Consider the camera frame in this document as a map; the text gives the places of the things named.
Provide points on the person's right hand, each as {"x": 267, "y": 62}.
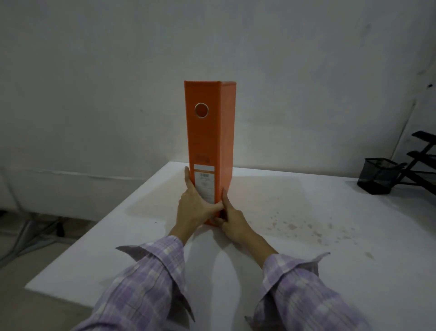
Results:
{"x": 236, "y": 223}

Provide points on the person's left hand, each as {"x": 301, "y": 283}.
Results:
{"x": 192, "y": 208}

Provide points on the person's left thumb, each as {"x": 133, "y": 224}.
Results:
{"x": 215, "y": 207}

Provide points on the person's right thumb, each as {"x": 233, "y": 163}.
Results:
{"x": 219, "y": 221}

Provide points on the orange lever arch binder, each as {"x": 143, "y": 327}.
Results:
{"x": 211, "y": 143}

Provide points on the person's left forearm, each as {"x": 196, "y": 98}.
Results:
{"x": 146, "y": 290}

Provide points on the person's right forearm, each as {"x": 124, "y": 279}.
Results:
{"x": 296, "y": 293}

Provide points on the black mesh pen holder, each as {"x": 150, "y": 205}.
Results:
{"x": 378, "y": 175}

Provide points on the black mesh desk tray rack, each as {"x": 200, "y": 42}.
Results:
{"x": 420, "y": 160}

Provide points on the grey metal table frame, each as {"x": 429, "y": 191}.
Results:
{"x": 30, "y": 235}

